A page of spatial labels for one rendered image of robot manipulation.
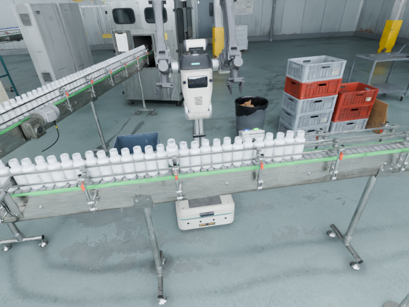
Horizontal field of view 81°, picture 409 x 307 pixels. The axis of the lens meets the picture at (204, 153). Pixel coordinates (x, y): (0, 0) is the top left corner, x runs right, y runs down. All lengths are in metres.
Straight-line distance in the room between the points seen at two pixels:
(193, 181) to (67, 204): 0.68
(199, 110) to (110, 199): 0.92
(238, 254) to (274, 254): 0.30
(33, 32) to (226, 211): 5.99
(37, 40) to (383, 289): 7.14
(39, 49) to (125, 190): 5.97
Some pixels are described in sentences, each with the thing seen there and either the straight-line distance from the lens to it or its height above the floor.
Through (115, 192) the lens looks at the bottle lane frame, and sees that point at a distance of 1.38.
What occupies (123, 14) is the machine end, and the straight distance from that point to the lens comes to 5.01.
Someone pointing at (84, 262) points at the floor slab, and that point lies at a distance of 2.39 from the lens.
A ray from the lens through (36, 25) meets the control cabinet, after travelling 6.94.
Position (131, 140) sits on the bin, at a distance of 1.93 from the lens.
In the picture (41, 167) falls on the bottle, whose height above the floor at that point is 1.12.
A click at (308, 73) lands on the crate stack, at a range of 3.40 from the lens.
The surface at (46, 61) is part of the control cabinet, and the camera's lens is 7.06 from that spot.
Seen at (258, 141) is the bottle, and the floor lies 1.14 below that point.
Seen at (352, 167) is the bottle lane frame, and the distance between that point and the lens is 1.71.
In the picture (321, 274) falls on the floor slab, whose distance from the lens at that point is 2.24.
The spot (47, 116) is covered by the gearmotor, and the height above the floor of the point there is 1.00.
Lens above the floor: 1.78
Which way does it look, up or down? 32 degrees down
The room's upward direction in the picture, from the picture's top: 2 degrees counter-clockwise
